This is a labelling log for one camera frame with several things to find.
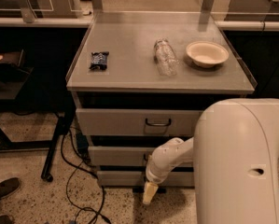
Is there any grey drawer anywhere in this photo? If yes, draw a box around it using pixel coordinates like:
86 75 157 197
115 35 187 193
76 108 202 136
88 145 194 167
97 171 194 188

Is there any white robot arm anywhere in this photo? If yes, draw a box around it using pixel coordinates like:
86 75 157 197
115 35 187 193
143 98 279 224

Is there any grey drawer cabinet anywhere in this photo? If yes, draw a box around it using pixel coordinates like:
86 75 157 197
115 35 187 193
65 11 258 194

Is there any clear plastic bottle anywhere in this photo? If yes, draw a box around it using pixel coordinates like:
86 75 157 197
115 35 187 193
154 39 178 77

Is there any dark blue snack packet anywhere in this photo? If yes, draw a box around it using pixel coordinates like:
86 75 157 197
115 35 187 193
90 51 109 71

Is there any white paper bowl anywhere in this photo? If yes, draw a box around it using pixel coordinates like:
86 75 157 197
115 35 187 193
186 41 229 68

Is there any dark shoe lower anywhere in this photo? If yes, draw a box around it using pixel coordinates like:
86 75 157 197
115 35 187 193
0 215 14 224

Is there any black side shelf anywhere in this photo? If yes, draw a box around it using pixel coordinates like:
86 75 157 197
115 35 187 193
0 49 33 101

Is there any black floor cable left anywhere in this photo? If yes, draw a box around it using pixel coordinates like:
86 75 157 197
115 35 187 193
60 128 112 224

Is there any black table frame leg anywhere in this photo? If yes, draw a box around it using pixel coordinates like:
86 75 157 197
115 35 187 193
0 112 74 182

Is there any white horizontal rail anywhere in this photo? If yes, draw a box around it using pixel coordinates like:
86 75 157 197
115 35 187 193
0 18 279 32

